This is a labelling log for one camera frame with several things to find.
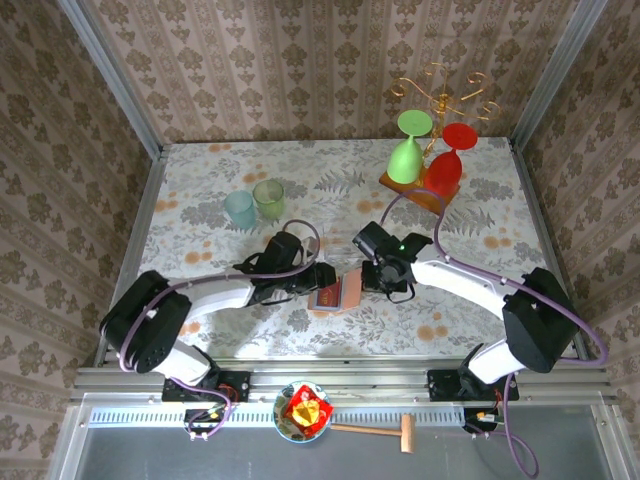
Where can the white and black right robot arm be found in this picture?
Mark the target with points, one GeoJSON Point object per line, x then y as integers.
{"type": "Point", "coordinates": [540, 325]}

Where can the aluminium table rail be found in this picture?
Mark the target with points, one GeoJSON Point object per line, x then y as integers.
{"type": "Point", "coordinates": [533, 200]}
{"type": "Point", "coordinates": [143, 210]}

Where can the long aluminium frame rail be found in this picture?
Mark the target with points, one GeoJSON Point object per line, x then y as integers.
{"type": "Point", "coordinates": [350, 385]}

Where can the black connector board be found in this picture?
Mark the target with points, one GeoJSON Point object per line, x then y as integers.
{"type": "Point", "coordinates": [200, 422]}
{"type": "Point", "coordinates": [475, 425]}

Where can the pink leather card holder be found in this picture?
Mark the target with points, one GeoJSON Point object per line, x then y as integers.
{"type": "Point", "coordinates": [352, 297]}

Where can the small wooden mallet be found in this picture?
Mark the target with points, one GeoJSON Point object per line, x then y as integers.
{"type": "Point", "coordinates": [409, 432]}

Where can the red plastic wine glass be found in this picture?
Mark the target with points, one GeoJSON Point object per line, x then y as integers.
{"type": "Point", "coordinates": [442, 172]}

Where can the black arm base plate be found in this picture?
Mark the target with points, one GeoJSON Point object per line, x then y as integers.
{"type": "Point", "coordinates": [440, 387]}
{"type": "Point", "coordinates": [240, 387]}

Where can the blue frosted cup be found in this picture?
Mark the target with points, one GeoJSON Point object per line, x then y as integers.
{"type": "Point", "coordinates": [240, 210]}

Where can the clear acrylic card box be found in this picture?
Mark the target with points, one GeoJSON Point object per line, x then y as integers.
{"type": "Point", "coordinates": [340, 252]}

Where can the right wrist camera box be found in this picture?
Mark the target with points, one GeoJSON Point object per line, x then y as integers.
{"type": "Point", "coordinates": [372, 240]}

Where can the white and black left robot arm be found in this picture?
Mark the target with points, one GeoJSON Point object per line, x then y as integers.
{"type": "Point", "coordinates": [145, 325]}

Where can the patterned ceramic bowl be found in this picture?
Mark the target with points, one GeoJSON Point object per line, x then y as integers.
{"type": "Point", "coordinates": [287, 431]}

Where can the red and yellow wrapper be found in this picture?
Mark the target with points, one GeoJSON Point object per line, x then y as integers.
{"type": "Point", "coordinates": [305, 407]}

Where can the grey metal shelf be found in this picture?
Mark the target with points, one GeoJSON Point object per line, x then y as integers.
{"type": "Point", "coordinates": [200, 460]}

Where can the aluminium frame post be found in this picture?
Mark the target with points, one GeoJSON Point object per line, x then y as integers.
{"type": "Point", "coordinates": [113, 75]}
{"type": "Point", "coordinates": [557, 75]}

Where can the green frosted cup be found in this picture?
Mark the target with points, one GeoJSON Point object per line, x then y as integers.
{"type": "Point", "coordinates": [269, 200]}

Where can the green plastic wine glass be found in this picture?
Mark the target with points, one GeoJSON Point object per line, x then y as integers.
{"type": "Point", "coordinates": [405, 160]}

